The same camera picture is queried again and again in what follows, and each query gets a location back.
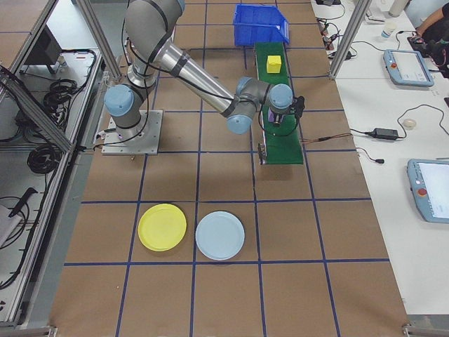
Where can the purple foam block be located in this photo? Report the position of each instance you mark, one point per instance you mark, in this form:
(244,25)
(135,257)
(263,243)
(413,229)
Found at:
(273,114)

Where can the yellow foam block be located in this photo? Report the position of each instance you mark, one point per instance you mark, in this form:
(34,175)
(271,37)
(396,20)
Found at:
(274,65)

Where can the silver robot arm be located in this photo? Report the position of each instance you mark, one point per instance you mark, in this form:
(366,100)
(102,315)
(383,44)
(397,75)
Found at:
(196,73)

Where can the light blue plate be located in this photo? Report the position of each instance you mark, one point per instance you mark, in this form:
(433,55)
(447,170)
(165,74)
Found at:
(220,235)

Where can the yellow plate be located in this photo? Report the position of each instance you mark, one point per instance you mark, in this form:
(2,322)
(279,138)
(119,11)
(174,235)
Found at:
(161,226)

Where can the green conveyor belt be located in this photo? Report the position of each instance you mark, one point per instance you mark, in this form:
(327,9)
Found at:
(284,151)

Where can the blue plastic storage bin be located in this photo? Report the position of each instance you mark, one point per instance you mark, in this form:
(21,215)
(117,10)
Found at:
(256,35)

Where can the small black power adapter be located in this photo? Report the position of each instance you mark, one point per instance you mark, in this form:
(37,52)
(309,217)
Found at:
(345,54)

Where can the power strip with plugs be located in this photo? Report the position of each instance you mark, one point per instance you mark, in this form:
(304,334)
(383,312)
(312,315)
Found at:
(328,40)

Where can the white foam pad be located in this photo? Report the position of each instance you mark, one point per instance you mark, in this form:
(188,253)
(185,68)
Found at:
(279,26)

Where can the small beige round object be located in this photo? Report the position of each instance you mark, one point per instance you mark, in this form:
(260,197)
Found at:
(409,122)

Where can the white paper cup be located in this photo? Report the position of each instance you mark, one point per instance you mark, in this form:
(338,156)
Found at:
(387,32)

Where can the blue grey teach pendant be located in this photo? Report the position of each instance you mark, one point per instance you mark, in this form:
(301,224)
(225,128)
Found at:
(431,189)
(407,66)

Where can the white side table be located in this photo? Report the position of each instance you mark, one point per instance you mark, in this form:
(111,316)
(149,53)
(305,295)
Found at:
(386,245)

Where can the person in dark clothes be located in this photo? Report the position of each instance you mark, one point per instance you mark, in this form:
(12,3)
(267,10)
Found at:
(436,42)

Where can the black box monitor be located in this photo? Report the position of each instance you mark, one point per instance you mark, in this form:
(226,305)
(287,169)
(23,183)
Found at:
(43,49)

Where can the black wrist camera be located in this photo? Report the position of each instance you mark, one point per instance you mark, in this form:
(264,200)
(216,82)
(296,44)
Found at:
(299,105)

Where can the aluminium profile post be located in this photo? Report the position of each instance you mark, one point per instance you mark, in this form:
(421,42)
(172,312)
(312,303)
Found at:
(345,42)
(101,45)

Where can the white square base plate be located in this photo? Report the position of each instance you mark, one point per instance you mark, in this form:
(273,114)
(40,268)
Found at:
(154,140)

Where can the V-shaped metal bar frame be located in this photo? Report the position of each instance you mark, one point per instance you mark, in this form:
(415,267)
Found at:
(35,109)

